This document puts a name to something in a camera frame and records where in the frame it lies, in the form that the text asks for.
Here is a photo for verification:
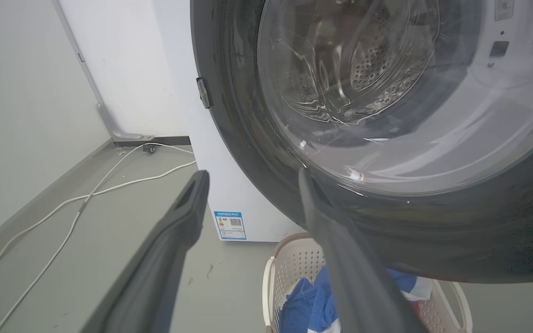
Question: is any grey metal frame post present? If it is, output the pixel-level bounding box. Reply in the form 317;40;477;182
52;0;155;142

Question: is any blue garment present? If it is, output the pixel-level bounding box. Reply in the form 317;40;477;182
278;266;417;333

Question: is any round dark washing machine door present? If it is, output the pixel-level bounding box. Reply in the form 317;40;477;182
190;0;533;284

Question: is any white plastic laundry basket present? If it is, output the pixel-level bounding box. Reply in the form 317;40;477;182
262;232;473;333

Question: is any blue energy label sticker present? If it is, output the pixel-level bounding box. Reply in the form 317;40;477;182
214;211;247;241

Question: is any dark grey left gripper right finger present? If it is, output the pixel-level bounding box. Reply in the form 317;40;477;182
298;167;428;333

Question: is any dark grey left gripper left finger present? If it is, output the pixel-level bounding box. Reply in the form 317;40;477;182
81;170;211;333

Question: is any white cable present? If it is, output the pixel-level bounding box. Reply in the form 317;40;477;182
0;142;195;333
0;160;197;284

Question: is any white washing machine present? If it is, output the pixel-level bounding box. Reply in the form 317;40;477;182
153;0;533;243

